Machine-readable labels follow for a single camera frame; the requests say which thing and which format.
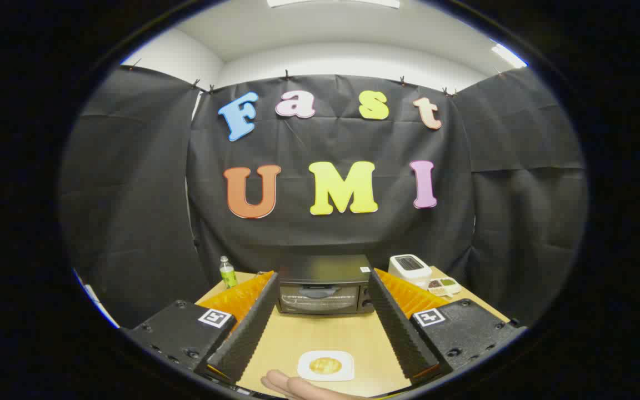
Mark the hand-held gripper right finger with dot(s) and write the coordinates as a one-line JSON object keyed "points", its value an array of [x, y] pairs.
{"points": [[398, 328]]}

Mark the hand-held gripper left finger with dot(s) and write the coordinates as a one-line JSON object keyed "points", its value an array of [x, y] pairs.
{"points": [[248, 328]]}

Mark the golden bread roll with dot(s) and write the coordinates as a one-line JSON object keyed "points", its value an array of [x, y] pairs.
{"points": [[325, 365]]}

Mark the black toaster oven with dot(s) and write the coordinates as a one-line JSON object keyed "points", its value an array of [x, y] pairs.
{"points": [[320, 271]]}

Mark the white pop-up toaster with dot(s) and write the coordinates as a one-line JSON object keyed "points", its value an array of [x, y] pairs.
{"points": [[409, 269]]}

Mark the green label plastic bottle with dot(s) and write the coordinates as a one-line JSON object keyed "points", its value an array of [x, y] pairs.
{"points": [[228, 275]]}

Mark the white divided dish with seeds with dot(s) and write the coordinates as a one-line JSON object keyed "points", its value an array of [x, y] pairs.
{"points": [[445, 286]]}

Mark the white rectangular plate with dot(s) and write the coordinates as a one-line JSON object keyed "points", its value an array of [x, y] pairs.
{"points": [[304, 373]]}

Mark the small ceiling light panel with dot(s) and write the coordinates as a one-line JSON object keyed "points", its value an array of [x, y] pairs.
{"points": [[509, 55]]}

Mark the long ceiling light panel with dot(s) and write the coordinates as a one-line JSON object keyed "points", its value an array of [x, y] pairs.
{"points": [[331, 3]]}

